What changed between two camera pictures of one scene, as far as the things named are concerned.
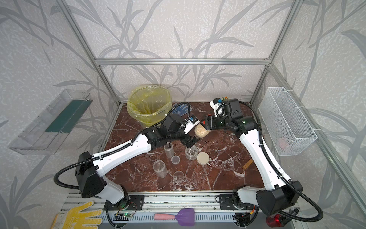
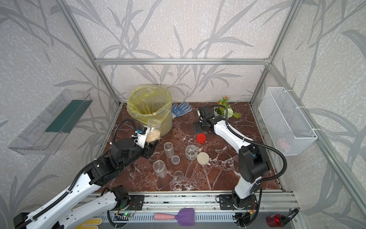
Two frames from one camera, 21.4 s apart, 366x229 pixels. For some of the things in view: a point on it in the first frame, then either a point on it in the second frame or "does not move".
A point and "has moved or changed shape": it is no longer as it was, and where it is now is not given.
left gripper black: x=188 y=138 to x=148 y=151
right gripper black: x=210 y=120 to x=196 y=126
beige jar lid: x=203 y=158 does not move
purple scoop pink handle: x=185 y=216 does not move
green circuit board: x=127 y=214 does not move
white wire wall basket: x=288 y=129 does not move
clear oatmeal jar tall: x=160 y=168 does not move
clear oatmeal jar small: x=169 y=150 does not move
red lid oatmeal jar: x=200 y=131 has moved or changed shape
